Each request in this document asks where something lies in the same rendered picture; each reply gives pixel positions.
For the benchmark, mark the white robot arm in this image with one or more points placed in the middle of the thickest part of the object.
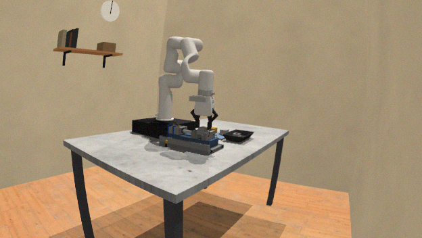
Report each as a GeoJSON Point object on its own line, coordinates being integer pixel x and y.
{"type": "Point", "coordinates": [173, 65]}

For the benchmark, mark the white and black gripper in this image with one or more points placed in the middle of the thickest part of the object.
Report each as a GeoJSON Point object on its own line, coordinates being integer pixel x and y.
{"type": "Point", "coordinates": [204, 109]}

